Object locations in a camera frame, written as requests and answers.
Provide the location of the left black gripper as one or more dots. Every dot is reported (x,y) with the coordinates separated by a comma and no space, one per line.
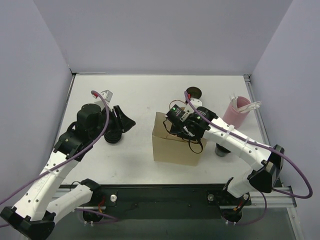
(116,120)

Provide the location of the pink cylindrical utensil holder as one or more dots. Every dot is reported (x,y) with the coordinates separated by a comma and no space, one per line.
(232,116)

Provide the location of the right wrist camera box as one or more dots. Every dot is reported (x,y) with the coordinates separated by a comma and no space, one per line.
(177,115)

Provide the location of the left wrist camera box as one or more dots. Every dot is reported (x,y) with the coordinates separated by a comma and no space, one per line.
(105,95)

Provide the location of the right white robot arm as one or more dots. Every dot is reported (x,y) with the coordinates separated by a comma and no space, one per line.
(264,164)

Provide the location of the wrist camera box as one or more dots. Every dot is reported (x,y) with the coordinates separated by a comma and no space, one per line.
(105,95)
(177,115)

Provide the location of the dark translucent cup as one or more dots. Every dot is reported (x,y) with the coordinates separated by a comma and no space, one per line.
(221,151)
(193,93)

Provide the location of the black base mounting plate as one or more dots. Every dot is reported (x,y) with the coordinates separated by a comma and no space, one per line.
(168,201)

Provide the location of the aluminium frame rail front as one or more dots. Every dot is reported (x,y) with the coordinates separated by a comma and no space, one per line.
(273,199)

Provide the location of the beige paper bag with handles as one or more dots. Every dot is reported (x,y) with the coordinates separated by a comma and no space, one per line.
(168,148)

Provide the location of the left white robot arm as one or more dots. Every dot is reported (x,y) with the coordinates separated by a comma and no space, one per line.
(36,213)

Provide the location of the white plastic cutlery piece upright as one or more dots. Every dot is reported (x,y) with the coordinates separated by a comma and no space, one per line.
(233,100)

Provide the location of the stack of black cup lids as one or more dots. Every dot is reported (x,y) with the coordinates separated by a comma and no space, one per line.
(113,136)

